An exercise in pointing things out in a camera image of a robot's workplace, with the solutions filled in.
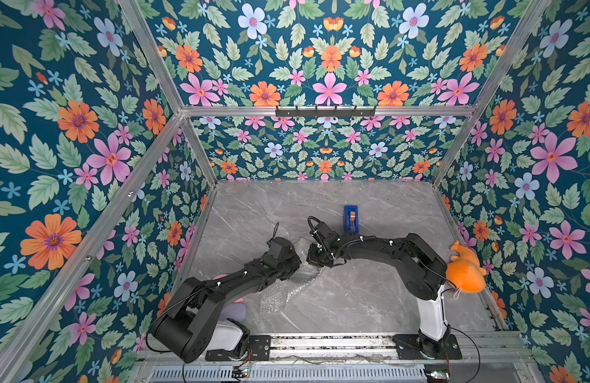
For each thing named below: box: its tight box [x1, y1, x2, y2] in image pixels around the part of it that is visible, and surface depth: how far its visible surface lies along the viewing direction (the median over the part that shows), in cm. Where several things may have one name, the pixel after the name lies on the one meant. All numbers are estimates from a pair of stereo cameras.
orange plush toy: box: [445, 240, 488, 295], surface depth 84 cm
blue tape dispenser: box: [343, 205, 360, 235], surface depth 100 cm
